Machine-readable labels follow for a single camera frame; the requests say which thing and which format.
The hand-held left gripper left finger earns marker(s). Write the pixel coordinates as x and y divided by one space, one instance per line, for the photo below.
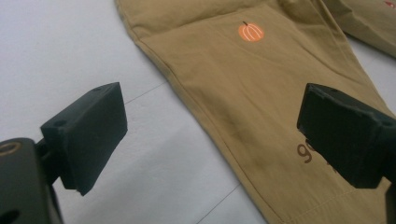
87 130

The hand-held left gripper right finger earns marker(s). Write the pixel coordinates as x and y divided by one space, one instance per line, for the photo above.
345 133

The tan pants with pumpkin print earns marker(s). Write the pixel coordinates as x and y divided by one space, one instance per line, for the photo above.
233 81

